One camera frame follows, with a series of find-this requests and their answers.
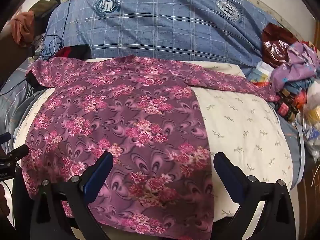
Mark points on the cream floral bed sheet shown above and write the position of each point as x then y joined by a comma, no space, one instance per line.
250,130

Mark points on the blue plaid quilt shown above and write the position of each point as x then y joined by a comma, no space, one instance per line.
162,25

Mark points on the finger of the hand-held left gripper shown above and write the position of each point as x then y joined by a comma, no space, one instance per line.
17,152
5,137

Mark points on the black and red cloth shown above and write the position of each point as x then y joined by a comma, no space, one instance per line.
72,51

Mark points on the dark red plastic bag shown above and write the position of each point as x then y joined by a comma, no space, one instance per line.
275,45

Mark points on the person's left hand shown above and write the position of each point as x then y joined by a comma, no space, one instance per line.
3,202

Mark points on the lilac cloth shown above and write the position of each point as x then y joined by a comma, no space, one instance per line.
297,62

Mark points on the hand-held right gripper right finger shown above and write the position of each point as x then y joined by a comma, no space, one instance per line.
228,175

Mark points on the purple floral shirt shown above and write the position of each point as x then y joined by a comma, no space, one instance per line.
125,117

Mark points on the dark red patterned pouch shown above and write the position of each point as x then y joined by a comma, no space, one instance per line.
286,107

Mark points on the orange cloth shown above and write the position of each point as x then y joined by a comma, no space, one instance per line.
22,27

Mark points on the white plastic bag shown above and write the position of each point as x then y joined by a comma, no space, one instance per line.
312,130

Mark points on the olive green cloth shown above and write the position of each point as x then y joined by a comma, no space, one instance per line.
43,6

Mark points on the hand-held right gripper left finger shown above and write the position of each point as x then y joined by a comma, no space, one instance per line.
98,175

